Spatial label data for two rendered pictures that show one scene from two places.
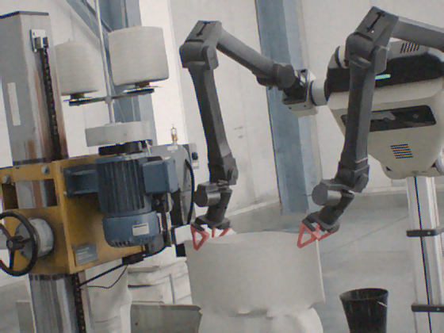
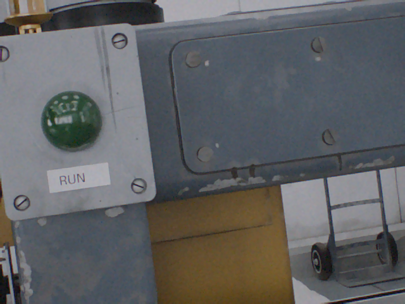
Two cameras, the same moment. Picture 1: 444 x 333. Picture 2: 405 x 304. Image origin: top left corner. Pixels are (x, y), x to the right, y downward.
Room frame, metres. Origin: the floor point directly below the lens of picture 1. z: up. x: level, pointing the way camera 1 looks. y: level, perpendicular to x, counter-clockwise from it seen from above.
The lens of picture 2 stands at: (3.11, -0.15, 1.28)
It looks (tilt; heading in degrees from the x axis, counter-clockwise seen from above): 3 degrees down; 135
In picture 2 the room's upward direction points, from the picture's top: 7 degrees counter-clockwise
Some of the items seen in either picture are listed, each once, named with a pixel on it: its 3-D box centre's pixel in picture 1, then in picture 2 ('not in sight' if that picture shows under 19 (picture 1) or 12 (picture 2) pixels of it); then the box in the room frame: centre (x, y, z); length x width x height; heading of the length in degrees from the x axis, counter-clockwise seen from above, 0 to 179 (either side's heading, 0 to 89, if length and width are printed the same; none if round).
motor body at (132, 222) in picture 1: (127, 199); not in sight; (2.24, 0.27, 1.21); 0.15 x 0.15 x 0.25
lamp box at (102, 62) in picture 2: (185, 157); (69, 121); (2.76, 0.12, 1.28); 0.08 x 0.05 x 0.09; 56
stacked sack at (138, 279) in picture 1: (137, 272); not in sight; (5.57, 0.66, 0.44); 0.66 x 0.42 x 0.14; 50
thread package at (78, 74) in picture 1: (73, 68); not in sight; (2.51, 0.41, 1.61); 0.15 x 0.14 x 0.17; 56
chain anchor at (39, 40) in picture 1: (41, 40); not in sight; (2.28, 0.45, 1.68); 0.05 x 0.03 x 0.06; 146
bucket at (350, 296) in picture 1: (366, 314); not in sight; (4.83, -0.76, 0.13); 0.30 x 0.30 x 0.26
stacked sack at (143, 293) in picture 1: (166, 288); not in sight; (5.49, 0.47, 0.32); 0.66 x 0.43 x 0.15; 148
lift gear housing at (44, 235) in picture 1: (32, 238); not in sight; (2.23, 0.54, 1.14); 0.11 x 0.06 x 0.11; 56
